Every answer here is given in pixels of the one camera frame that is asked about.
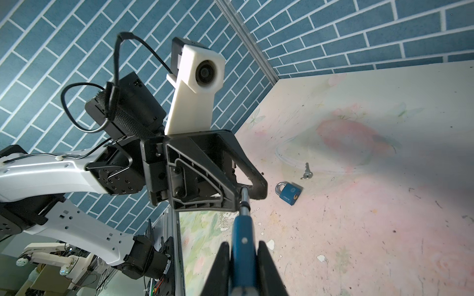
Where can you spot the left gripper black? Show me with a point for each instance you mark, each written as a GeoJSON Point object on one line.
{"type": "Point", "coordinates": [193, 171]}

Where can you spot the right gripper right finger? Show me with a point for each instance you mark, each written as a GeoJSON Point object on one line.
{"type": "Point", "coordinates": [268, 279]}

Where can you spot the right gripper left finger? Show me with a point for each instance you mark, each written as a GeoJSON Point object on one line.
{"type": "Point", "coordinates": [217, 282]}

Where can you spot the blue padlock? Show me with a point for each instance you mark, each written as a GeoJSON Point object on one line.
{"type": "Point", "coordinates": [244, 278]}
{"type": "Point", "coordinates": [288, 192]}

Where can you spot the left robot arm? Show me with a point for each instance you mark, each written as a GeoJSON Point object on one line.
{"type": "Point", "coordinates": [33, 186]}

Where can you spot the aluminium mounting rail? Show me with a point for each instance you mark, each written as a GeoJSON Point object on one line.
{"type": "Point", "coordinates": [177, 251]}

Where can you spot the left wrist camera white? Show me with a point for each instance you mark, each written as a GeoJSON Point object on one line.
{"type": "Point", "coordinates": [197, 74]}

